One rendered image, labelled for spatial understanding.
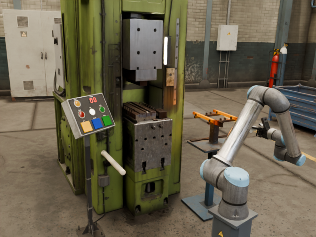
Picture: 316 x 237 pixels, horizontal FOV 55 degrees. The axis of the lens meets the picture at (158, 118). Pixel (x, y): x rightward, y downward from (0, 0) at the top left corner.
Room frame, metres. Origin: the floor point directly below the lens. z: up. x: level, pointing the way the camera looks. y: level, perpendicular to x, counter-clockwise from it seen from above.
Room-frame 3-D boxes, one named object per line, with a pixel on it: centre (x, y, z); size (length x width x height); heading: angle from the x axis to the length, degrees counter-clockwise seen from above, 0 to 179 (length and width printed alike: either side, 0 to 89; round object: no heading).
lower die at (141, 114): (2.73, 0.21, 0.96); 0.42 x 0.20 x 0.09; 29
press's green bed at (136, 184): (2.77, 0.17, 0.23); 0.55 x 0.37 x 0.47; 29
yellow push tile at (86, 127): (2.04, 0.51, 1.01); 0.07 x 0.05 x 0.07; 144
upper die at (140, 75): (2.73, 0.21, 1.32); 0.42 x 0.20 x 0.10; 29
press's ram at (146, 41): (2.75, 0.17, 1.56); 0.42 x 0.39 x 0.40; 29
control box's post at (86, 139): (2.20, 0.55, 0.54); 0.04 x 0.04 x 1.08; 29
